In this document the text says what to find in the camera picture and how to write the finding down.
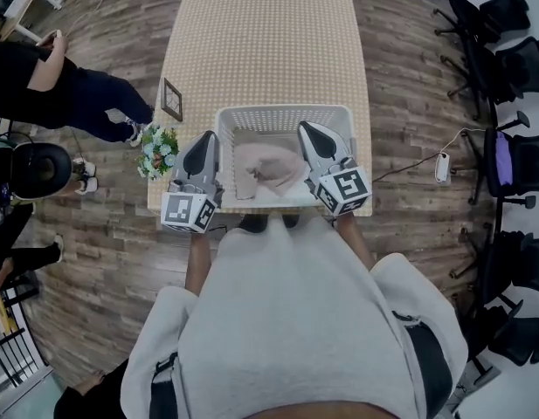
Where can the flower bouquet in pot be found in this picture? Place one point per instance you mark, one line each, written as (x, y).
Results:
(157, 153)

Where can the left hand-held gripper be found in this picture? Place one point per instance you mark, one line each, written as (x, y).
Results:
(179, 210)

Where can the beige clothes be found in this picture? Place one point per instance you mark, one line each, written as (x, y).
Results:
(273, 164)

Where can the white desk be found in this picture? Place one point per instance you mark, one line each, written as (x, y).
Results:
(22, 4)

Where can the white power strip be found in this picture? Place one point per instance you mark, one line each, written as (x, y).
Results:
(442, 168)

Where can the white plastic laundry basket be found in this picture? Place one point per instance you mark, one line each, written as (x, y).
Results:
(273, 118)

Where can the person's left forearm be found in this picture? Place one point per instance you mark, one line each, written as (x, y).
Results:
(199, 264)

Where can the person's grey sweatshirt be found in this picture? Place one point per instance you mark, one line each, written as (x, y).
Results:
(291, 321)

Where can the purple cloth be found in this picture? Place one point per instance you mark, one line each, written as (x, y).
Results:
(505, 160)

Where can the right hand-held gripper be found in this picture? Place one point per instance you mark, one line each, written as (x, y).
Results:
(345, 190)

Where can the black office chair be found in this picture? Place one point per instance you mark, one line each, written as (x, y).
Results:
(513, 260)
(527, 72)
(518, 338)
(531, 160)
(507, 7)

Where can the orange checkered tablecloth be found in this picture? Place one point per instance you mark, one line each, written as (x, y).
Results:
(264, 50)

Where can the person's right forearm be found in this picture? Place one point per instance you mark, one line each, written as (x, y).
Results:
(354, 245)

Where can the dark wooden picture frame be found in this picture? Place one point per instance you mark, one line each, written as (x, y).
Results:
(170, 98)

